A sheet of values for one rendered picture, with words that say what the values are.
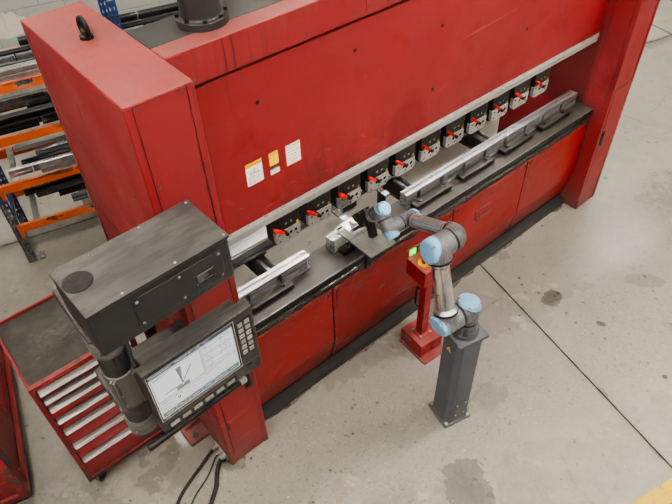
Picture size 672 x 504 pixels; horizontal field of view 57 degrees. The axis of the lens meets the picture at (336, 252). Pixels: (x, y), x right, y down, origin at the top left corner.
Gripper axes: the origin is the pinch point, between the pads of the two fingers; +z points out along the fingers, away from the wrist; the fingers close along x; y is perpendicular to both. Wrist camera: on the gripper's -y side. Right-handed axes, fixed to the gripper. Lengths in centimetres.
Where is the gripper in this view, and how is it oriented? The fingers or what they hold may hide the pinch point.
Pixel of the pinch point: (356, 228)
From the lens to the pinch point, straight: 337.6
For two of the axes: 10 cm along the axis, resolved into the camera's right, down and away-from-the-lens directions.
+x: -7.6, 4.7, -4.4
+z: -4.0, 2.0, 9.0
